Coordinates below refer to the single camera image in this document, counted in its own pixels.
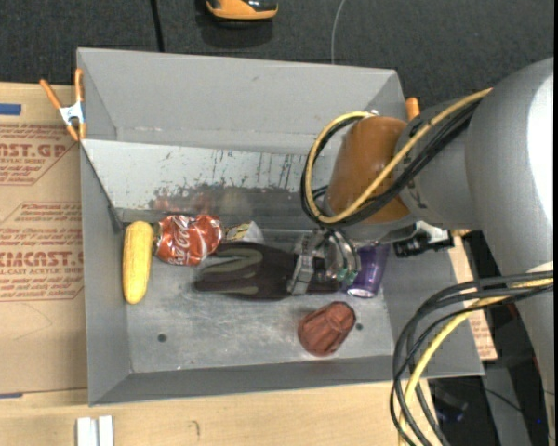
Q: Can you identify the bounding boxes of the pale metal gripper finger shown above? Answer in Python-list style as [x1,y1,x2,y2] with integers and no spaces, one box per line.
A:
[286,255,315,296]
[293,233,318,256]

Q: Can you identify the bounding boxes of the purple cup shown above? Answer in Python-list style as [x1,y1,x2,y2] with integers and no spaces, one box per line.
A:
[346,243,392,299]

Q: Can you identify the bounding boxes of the dark brown glove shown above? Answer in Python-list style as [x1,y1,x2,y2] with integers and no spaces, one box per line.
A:
[193,242,343,302]

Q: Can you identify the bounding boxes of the red-brown ribbed cup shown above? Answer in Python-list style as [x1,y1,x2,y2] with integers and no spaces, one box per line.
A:
[297,300,358,358]

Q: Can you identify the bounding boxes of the small white and yellow packet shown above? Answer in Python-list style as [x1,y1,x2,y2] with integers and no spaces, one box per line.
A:
[223,220,265,246]

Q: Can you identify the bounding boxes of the grey metal bin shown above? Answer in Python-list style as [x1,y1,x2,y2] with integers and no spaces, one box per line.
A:
[75,47,486,407]

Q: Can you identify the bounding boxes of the crushed red soda can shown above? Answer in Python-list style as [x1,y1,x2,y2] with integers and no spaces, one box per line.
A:
[152,214,225,268]

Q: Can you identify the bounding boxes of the yellow corn cob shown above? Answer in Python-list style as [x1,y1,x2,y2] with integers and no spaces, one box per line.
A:
[122,220,155,306]

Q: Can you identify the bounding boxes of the brown cardboard board red print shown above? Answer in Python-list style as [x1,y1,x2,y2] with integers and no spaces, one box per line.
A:
[0,80,499,399]

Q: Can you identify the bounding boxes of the black cylinder on white bracket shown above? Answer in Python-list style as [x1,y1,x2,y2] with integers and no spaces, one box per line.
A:
[392,220,450,259]

